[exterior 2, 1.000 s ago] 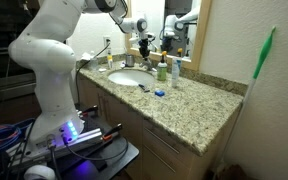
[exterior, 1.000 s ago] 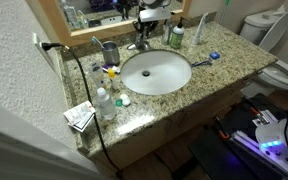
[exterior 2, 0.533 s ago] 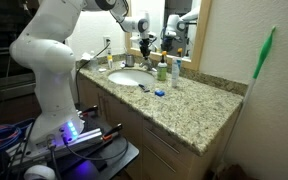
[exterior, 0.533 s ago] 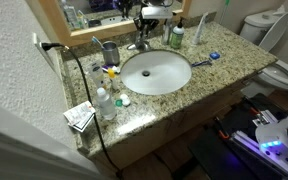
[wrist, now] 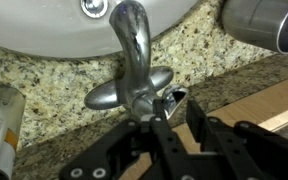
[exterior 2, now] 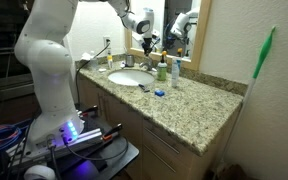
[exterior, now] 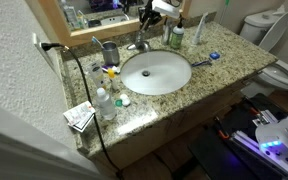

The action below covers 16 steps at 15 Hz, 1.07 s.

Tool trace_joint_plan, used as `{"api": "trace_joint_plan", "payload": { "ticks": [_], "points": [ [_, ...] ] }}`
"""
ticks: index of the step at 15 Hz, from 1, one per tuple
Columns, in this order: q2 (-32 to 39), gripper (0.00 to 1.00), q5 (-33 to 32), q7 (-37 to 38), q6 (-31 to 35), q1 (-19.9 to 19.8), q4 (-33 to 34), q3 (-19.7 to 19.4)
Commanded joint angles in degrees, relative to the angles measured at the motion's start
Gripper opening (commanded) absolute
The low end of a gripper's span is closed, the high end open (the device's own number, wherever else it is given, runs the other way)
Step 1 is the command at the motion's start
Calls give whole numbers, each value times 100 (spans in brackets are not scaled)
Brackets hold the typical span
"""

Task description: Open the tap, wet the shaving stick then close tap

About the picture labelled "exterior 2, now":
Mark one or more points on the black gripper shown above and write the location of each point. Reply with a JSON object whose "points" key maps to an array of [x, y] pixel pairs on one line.
{"points": [[147, 42]]}

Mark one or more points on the chrome sink faucet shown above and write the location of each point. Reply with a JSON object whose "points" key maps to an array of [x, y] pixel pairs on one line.
{"points": [[148, 64]]}

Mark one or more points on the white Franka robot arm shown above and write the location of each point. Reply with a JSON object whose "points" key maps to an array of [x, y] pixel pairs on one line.
{"points": [[50, 66]]}

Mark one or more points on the steel cup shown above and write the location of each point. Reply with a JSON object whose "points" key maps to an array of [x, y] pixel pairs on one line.
{"points": [[130, 60]]}

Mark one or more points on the green pump soap bottle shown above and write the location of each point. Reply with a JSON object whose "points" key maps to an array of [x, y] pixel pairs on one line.
{"points": [[162, 71]]}

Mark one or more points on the purple white toothpaste tube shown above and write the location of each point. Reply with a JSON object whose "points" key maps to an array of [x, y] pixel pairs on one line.
{"points": [[122, 65]]}

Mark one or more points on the white oval sink basin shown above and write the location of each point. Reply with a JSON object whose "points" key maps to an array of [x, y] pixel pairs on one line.
{"points": [[130, 77]]}

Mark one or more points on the tall white standing tube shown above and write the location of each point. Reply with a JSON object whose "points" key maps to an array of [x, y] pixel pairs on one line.
{"points": [[175, 73]]}

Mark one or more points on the small bottle yellow collar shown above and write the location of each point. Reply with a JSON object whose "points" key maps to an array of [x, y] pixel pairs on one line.
{"points": [[110, 63]]}

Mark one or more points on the small blue floss box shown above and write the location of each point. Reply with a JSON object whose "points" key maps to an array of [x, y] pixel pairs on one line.
{"points": [[159, 93]]}

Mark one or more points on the green white lens case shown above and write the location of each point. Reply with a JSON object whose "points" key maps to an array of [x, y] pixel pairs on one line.
{"points": [[102, 70]]}

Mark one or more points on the clear plastic bottle white cap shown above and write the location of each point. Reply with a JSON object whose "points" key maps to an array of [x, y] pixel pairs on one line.
{"points": [[93, 63]]}

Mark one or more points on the white paper packet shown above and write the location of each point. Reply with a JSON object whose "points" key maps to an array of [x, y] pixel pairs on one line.
{"points": [[85, 56]]}

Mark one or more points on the granite vanity cabinet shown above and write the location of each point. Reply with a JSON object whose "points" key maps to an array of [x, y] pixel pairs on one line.
{"points": [[124, 116]]}

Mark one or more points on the orange black clamp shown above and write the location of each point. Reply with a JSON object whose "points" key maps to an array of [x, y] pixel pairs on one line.
{"points": [[90, 110], [112, 130]]}

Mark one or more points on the black robot platform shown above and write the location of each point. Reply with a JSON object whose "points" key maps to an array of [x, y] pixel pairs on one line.
{"points": [[117, 153]]}

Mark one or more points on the green white broom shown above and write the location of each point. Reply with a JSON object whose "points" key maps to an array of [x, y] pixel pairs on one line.
{"points": [[262, 56]]}

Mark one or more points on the white round device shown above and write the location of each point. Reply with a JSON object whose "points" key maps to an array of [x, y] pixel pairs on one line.
{"points": [[39, 173]]}

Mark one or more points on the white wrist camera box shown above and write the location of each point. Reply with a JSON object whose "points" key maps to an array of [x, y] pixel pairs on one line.
{"points": [[137, 36]]}

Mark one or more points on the white wall outlet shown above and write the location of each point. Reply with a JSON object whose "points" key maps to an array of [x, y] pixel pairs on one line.
{"points": [[106, 45]]}

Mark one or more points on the wood framed wall mirror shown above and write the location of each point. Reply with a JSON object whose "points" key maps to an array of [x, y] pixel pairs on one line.
{"points": [[197, 50]]}

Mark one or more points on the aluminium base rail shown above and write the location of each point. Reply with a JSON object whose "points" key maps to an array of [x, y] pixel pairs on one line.
{"points": [[84, 138]]}

